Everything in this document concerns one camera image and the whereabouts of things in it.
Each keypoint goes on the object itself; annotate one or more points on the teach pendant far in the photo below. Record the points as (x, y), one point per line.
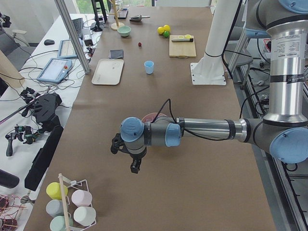
(66, 50)

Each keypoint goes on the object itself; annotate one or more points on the light blue cup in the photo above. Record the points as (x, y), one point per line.
(149, 67)

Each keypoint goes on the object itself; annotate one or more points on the wooden rack dowel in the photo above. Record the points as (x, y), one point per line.
(63, 179)

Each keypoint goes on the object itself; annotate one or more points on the white wire cup rack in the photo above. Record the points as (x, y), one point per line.
(75, 185)

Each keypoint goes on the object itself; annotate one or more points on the teach pendant near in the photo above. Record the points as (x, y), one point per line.
(55, 70)

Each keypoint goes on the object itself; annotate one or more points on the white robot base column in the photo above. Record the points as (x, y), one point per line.
(210, 69)

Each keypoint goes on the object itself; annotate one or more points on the mint cup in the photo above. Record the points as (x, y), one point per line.
(58, 224)

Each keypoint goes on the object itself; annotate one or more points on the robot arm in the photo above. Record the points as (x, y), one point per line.
(282, 132)

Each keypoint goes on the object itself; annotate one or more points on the teach pendant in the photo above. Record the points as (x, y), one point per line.
(66, 50)
(55, 70)

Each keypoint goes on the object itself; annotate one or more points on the pink cup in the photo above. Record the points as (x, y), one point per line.
(81, 198)

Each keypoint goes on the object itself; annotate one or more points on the black tray far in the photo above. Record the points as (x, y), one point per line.
(122, 13)

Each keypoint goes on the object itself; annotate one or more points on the green bowl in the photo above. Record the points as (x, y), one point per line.
(124, 31)

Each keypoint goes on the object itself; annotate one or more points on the pink bowl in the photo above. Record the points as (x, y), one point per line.
(151, 116)

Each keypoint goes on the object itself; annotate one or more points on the steel muddler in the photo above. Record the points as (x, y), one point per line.
(182, 40)

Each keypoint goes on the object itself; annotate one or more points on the black long box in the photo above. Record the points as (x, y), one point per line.
(43, 159)

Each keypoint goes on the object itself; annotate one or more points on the cream rabbit tray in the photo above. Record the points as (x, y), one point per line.
(108, 72)

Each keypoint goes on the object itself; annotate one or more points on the grey folded cloth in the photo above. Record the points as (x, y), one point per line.
(116, 54)

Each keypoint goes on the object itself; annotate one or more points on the black computer mouse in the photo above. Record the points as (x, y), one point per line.
(48, 42)

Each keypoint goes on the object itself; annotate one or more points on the yellow cup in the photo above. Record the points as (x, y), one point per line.
(53, 190)

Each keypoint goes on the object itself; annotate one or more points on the white cup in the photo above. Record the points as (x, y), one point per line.
(85, 215)

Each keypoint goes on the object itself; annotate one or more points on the yellow lemon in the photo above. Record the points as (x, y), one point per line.
(167, 28)
(160, 30)

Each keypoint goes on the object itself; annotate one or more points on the grey cup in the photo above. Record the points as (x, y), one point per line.
(55, 208)

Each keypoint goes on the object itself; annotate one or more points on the steel ice scoop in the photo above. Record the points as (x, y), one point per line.
(138, 18)

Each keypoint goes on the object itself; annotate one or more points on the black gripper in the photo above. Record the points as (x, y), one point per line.
(137, 156)

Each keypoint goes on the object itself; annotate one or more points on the aluminium frame post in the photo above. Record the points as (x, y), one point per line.
(65, 15)

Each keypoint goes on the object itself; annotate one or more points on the wooden mug tree stand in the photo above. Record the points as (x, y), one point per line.
(115, 26)

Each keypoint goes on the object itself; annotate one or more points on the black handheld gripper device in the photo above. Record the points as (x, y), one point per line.
(23, 134)

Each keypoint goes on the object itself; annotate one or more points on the black keyboard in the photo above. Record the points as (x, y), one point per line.
(78, 25)

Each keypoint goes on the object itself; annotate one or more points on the wooden cutting board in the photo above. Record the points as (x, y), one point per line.
(181, 49)

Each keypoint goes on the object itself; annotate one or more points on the green lime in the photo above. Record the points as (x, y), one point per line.
(166, 34)

